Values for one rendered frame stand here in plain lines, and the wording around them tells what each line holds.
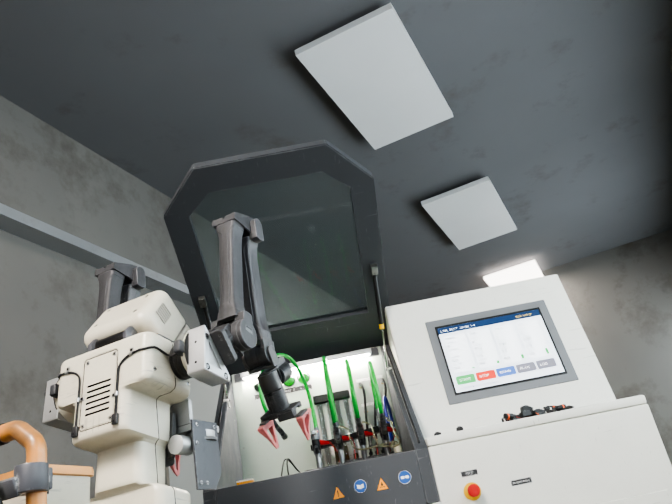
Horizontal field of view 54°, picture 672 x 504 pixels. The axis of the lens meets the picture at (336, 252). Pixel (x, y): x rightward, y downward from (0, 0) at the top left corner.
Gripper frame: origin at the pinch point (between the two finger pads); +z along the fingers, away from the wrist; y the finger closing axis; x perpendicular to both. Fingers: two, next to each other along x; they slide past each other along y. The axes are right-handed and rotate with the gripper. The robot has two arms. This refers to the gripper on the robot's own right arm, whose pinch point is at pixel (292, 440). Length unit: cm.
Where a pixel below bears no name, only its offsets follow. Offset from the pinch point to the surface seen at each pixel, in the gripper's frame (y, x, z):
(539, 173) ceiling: -79, -445, -41
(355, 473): -2.8, -25.2, 21.9
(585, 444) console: -68, -47, 38
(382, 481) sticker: -9.8, -26.0, 26.6
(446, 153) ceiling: -21, -366, -82
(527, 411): -53, -57, 28
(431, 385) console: -23, -71, 14
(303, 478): 11.8, -20.5, 17.8
